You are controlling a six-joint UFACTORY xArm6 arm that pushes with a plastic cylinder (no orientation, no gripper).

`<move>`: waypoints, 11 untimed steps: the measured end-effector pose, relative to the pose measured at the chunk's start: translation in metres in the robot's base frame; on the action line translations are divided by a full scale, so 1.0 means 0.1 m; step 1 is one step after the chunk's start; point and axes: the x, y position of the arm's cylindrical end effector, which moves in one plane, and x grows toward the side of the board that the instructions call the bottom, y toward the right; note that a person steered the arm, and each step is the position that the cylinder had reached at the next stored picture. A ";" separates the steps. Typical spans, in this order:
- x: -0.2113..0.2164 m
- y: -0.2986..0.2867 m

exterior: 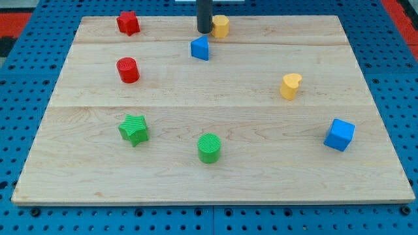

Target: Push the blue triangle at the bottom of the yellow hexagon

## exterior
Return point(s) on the blue triangle block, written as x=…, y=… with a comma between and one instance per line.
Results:
x=200, y=48

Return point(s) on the yellow hexagon block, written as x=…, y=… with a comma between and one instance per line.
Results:
x=220, y=26

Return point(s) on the green cylinder block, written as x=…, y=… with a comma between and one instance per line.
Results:
x=209, y=148

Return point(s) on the light wooden board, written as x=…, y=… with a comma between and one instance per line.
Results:
x=272, y=149

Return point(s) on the green star block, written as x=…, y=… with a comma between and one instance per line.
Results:
x=134, y=129

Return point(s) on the yellow heart block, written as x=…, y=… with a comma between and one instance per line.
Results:
x=290, y=85

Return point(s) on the red cylinder block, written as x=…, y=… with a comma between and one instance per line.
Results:
x=128, y=70

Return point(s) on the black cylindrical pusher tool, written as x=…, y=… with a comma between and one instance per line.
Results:
x=204, y=16

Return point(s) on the red star block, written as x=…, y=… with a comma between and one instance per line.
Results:
x=128, y=23

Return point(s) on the blue cube block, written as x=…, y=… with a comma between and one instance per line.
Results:
x=339, y=134

